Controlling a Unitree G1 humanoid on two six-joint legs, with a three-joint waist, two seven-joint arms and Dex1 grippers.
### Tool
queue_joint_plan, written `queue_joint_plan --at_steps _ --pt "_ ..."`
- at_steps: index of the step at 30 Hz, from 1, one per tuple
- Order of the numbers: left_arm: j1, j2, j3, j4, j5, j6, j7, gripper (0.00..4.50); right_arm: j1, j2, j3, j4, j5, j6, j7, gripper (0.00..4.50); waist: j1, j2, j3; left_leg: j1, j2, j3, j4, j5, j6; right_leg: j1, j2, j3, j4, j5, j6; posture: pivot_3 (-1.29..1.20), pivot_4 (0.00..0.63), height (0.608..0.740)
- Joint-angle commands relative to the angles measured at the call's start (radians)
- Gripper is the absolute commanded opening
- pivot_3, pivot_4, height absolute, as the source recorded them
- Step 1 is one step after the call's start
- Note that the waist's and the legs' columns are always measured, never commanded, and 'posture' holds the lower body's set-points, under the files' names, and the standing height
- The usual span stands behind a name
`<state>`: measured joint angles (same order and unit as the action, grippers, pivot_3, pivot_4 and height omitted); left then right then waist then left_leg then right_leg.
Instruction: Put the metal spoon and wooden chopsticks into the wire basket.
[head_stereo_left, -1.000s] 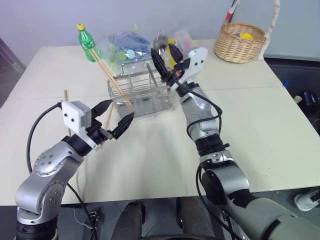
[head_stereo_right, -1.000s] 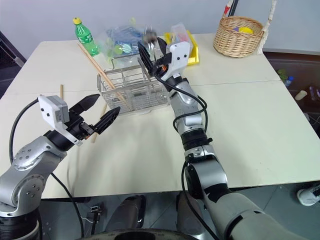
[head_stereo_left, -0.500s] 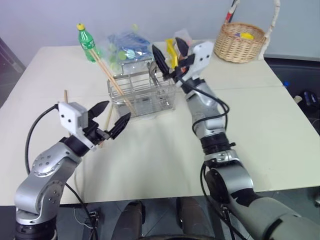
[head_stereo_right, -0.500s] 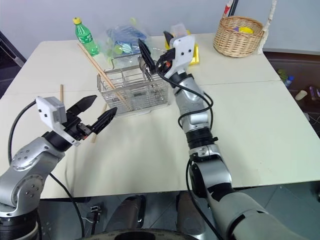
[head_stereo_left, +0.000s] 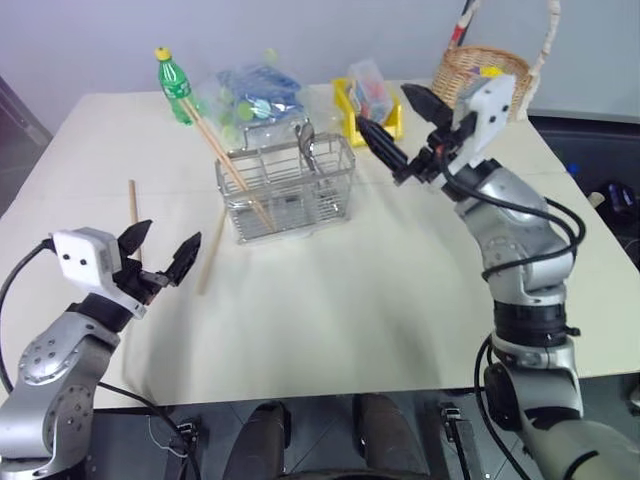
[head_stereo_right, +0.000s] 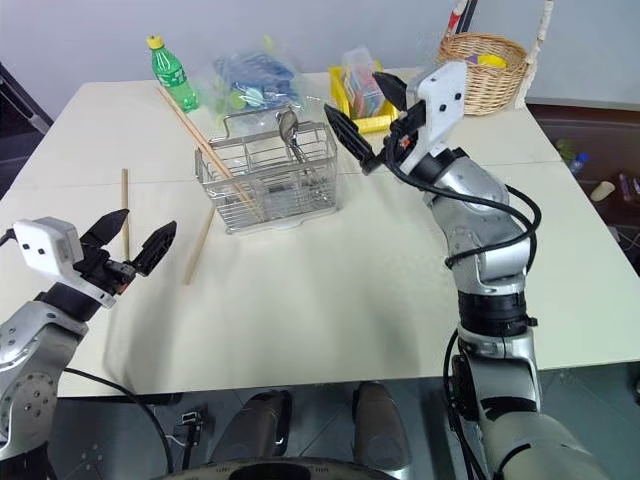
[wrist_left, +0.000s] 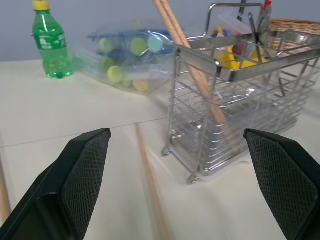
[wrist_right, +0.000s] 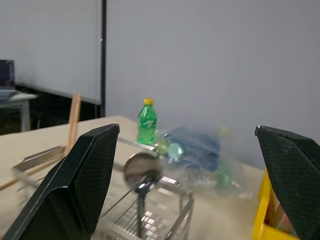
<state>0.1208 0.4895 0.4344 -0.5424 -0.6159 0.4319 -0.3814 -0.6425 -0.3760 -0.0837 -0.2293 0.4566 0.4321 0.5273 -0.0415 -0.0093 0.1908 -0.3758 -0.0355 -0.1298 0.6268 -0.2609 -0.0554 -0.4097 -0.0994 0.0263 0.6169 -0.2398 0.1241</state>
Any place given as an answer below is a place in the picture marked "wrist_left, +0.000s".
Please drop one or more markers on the clear bag of coloured tubes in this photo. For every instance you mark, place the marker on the clear bag of coloured tubes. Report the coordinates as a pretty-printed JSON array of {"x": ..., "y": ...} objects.
[{"x": 130, "y": 57}]

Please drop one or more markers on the green plastic soda bottle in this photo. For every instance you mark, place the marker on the green plastic soda bottle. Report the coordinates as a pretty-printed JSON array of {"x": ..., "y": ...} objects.
[{"x": 53, "y": 45}]

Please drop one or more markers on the woven wicker basket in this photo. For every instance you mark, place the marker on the woven wicker basket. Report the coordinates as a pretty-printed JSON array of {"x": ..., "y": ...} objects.
[{"x": 295, "y": 25}]

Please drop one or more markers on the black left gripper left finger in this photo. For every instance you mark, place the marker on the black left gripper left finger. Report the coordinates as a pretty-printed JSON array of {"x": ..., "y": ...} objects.
[{"x": 82, "y": 175}]

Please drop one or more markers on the clear box of colourful toys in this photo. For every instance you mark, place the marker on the clear box of colourful toys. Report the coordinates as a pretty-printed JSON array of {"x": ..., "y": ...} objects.
[{"x": 232, "y": 60}]

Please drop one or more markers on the red-tipped tool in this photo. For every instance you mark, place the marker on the red-tipped tool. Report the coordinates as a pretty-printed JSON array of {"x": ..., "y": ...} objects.
[{"x": 268, "y": 3}]

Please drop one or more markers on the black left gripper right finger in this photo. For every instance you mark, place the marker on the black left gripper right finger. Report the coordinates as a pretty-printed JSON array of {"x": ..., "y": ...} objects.
[{"x": 282, "y": 175}]

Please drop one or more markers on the thin black rod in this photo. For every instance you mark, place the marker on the thin black rod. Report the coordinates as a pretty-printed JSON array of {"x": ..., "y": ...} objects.
[{"x": 241, "y": 10}]

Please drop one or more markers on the wooden chopstick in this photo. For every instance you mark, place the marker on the wooden chopstick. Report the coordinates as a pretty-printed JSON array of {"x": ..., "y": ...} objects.
[
  {"x": 3, "y": 197},
  {"x": 171, "y": 25},
  {"x": 150, "y": 175},
  {"x": 178, "y": 25}
]

